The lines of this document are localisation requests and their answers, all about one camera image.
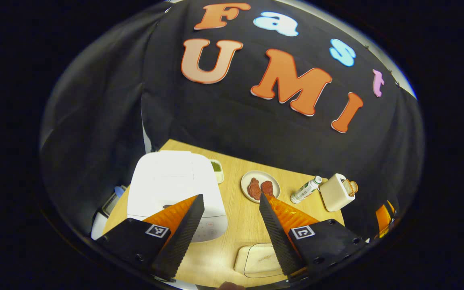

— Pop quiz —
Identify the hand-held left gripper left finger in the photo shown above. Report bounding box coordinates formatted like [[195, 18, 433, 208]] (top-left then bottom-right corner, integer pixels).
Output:
[[94, 194, 205, 282]]

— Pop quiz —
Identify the small white green-label bottle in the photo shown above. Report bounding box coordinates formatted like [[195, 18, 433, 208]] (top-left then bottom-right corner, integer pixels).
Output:
[[290, 176, 323, 205]]

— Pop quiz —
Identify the white rice cooker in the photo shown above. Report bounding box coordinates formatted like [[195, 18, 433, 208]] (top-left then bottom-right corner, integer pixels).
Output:
[[127, 150, 229, 243]]

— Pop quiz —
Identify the small dish of green vegetables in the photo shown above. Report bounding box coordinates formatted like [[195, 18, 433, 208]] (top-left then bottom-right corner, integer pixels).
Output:
[[210, 159, 225, 184]]

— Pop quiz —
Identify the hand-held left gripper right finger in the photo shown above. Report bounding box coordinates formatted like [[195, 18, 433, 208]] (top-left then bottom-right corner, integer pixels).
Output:
[[258, 193, 368, 283]]

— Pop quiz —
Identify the round white plate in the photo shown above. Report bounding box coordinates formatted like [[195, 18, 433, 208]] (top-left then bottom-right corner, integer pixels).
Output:
[[241, 170, 281, 203]]

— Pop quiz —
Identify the grey and white device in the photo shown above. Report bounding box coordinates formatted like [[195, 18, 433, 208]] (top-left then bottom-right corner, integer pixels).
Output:
[[91, 185, 128, 241]]

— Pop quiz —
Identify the cream toaster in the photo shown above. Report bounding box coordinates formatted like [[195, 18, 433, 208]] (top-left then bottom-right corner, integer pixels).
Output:
[[319, 173, 358, 213]]

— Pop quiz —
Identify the black backdrop cloth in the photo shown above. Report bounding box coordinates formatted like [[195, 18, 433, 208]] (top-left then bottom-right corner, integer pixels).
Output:
[[39, 0, 425, 242]]

